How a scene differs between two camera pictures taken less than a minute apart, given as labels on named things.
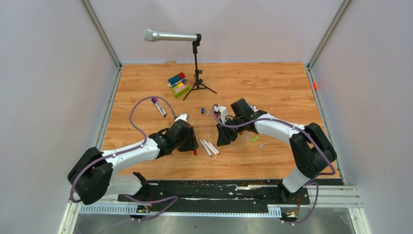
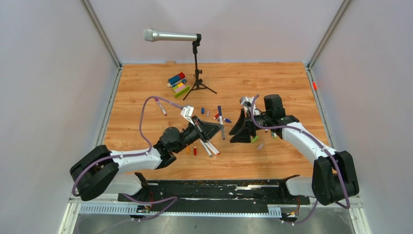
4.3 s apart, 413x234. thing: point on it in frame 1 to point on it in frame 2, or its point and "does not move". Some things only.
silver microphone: x=151 y=35 does not move
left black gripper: x=193 y=144 to x=208 y=126
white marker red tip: x=218 y=153 does not move
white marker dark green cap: x=207 y=150 does not move
